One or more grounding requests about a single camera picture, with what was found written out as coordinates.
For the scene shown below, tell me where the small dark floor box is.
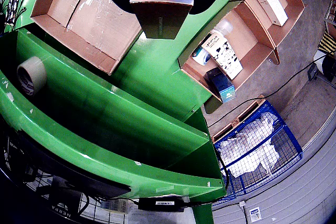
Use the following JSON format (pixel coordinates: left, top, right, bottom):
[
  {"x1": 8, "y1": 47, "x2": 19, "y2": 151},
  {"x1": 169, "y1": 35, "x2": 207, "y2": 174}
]
[{"x1": 307, "y1": 63, "x2": 319, "y2": 81}]

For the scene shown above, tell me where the blue wire mesh crate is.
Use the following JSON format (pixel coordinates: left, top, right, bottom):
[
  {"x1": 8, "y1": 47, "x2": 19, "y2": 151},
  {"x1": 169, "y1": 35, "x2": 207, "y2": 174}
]
[{"x1": 214, "y1": 99, "x2": 304, "y2": 206}]

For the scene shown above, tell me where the white and black device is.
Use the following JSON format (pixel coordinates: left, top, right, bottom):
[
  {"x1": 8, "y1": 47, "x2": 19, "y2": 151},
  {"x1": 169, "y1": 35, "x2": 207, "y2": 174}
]
[{"x1": 313, "y1": 55, "x2": 336, "y2": 83}]

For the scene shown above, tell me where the wooden pallet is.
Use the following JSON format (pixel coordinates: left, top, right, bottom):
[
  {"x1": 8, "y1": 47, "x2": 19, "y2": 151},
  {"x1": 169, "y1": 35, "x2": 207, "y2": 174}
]
[{"x1": 211, "y1": 94, "x2": 266, "y2": 143}]

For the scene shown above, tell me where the yellow black striped barrier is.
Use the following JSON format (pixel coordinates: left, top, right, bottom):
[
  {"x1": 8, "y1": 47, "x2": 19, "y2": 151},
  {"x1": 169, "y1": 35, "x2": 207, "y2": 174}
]
[{"x1": 319, "y1": 31, "x2": 336, "y2": 56}]

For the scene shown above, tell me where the divided cardboard box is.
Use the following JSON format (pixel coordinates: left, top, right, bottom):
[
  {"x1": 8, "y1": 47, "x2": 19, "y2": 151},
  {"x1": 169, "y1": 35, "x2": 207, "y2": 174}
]
[{"x1": 177, "y1": 0, "x2": 307, "y2": 103}]

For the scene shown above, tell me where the white cow print box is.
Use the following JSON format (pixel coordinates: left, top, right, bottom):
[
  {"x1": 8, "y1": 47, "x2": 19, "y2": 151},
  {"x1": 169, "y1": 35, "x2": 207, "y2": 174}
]
[{"x1": 201, "y1": 31, "x2": 244, "y2": 80}]

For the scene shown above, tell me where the black white patterned card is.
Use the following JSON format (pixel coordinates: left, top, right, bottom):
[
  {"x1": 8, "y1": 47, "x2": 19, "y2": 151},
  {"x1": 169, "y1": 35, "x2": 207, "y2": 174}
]
[{"x1": 1, "y1": 0, "x2": 24, "y2": 28}]

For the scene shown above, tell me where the green machine housing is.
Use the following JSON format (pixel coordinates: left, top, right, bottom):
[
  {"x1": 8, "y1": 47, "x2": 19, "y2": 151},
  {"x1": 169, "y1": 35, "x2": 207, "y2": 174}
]
[{"x1": 0, "y1": 27, "x2": 228, "y2": 224}]

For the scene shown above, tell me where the holographic silver product box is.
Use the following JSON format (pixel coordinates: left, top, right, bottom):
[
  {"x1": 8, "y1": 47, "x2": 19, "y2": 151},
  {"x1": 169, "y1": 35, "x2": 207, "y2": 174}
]
[{"x1": 129, "y1": 0, "x2": 195, "y2": 40}]

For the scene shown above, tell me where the dark blue product box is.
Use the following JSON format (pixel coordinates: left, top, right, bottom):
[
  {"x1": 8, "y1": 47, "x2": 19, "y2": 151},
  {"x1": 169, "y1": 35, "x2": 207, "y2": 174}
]
[{"x1": 206, "y1": 67, "x2": 237, "y2": 103}]

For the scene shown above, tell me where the black power adapter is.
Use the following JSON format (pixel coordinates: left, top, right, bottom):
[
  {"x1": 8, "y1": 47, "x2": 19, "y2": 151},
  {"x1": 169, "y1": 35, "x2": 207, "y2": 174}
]
[{"x1": 138, "y1": 196, "x2": 186, "y2": 213}]

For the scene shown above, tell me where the round blue white tin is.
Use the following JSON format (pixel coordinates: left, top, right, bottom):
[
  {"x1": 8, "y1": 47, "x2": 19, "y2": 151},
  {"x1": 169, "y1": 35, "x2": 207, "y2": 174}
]
[{"x1": 191, "y1": 47, "x2": 212, "y2": 66}]

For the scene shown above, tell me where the thin black floor cable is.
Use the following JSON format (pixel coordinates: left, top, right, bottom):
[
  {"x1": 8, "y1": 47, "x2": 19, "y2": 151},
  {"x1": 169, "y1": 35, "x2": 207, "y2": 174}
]
[{"x1": 207, "y1": 50, "x2": 336, "y2": 128}]

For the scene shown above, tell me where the tall white carton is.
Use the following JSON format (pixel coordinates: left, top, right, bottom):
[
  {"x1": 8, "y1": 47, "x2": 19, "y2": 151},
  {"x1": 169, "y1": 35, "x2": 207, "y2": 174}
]
[{"x1": 256, "y1": 0, "x2": 289, "y2": 27}]

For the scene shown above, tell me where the large open cardboard tray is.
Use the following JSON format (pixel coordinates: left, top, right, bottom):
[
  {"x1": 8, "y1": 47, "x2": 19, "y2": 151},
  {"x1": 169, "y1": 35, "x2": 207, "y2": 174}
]
[{"x1": 30, "y1": 0, "x2": 144, "y2": 76}]

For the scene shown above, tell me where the beige packing tape roll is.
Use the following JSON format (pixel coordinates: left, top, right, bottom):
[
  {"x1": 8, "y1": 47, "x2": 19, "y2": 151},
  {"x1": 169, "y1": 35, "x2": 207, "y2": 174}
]
[{"x1": 16, "y1": 56, "x2": 48, "y2": 98}]

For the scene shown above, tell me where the white plastic sheeting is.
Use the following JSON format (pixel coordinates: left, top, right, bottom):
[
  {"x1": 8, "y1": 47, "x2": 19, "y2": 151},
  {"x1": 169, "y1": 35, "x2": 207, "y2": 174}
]
[{"x1": 219, "y1": 112, "x2": 283, "y2": 179}]

